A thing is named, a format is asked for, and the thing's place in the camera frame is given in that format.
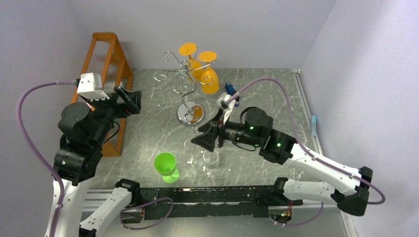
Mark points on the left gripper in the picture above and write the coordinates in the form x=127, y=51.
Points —
x=133, y=101

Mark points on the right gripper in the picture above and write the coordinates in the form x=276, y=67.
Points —
x=219, y=133

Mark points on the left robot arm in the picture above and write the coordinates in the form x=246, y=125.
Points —
x=85, y=126

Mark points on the clear wine glass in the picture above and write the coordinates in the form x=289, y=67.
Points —
x=211, y=162
x=194, y=161

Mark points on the light blue edge clip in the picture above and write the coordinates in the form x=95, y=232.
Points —
x=314, y=126

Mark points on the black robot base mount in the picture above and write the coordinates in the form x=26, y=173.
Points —
x=210, y=201

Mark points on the chrome wine glass rack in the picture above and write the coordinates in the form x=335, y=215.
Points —
x=189, y=113

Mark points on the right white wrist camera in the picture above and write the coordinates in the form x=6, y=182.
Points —
x=227, y=103

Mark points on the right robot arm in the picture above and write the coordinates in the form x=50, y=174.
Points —
x=338, y=184

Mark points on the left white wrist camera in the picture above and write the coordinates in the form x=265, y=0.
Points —
x=90, y=87

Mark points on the blue black utility tool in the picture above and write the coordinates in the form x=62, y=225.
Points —
x=230, y=90

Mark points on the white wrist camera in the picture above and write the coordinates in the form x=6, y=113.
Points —
x=90, y=87
x=227, y=103

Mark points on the orange plastic wine glass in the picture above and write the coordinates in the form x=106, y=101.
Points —
x=209, y=78
x=189, y=49

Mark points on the green plastic wine glass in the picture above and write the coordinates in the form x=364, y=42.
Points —
x=166, y=165

